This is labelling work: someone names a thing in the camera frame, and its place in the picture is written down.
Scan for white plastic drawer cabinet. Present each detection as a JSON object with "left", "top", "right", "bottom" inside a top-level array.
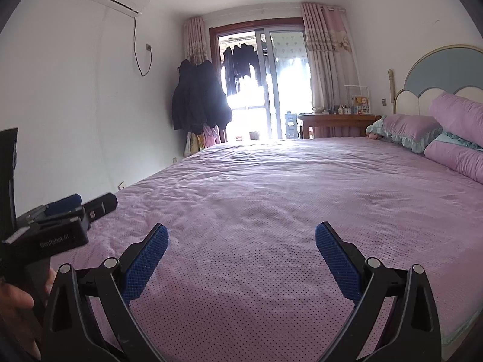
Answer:
[{"left": 285, "top": 111, "right": 299, "bottom": 139}]

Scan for dark clothes hanging on balcony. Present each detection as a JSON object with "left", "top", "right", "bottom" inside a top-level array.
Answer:
[{"left": 223, "top": 43, "right": 261, "bottom": 96}]

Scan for purple bed sheet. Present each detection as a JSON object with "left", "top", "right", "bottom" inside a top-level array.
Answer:
[{"left": 53, "top": 137, "right": 482, "bottom": 361}]

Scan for black air conditioner cable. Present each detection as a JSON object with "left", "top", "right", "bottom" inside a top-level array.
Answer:
[{"left": 133, "top": 15, "right": 153, "bottom": 78}]

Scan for pink patterned left curtain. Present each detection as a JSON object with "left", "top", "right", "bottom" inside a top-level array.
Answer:
[{"left": 183, "top": 16, "right": 208, "bottom": 65}]

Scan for blue cream scalloped headboard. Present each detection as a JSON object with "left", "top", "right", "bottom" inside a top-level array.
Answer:
[{"left": 388, "top": 44, "right": 482, "bottom": 114}]

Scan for colourful picture box on desk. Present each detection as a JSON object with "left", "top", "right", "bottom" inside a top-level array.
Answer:
[{"left": 353, "top": 96, "right": 370, "bottom": 114}]

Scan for person's left hand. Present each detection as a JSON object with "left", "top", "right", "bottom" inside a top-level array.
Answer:
[{"left": 1, "top": 278, "right": 41, "bottom": 360}]

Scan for wooden desk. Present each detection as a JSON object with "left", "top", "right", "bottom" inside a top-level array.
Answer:
[{"left": 298, "top": 114, "right": 381, "bottom": 139}]

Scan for pink patterned right curtain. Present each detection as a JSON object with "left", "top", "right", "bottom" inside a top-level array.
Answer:
[{"left": 300, "top": 2, "right": 364, "bottom": 113}]

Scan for pink bags under jackets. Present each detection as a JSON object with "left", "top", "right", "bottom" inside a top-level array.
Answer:
[{"left": 184, "top": 125, "right": 220, "bottom": 158}]

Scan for small doll beside pillow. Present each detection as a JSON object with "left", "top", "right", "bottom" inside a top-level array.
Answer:
[{"left": 368, "top": 132, "right": 382, "bottom": 140}]

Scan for dark jackets on rack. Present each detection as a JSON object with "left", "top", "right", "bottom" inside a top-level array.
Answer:
[{"left": 172, "top": 60, "right": 232, "bottom": 135}]

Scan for purple pillow green frill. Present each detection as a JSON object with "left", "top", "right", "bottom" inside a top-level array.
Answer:
[{"left": 366, "top": 114, "right": 443, "bottom": 154}]

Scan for purple pillow near headboard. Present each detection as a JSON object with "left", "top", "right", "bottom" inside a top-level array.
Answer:
[{"left": 424, "top": 92, "right": 483, "bottom": 184}]

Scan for pink patterned curtain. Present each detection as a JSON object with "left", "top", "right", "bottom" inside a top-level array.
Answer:
[
  {"left": 300, "top": 2, "right": 364, "bottom": 113},
  {"left": 183, "top": 16, "right": 208, "bottom": 65}
]

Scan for glass sliding balcony door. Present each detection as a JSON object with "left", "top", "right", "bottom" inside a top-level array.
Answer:
[{"left": 254, "top": 24, "right": 313, "bottom": 139}]

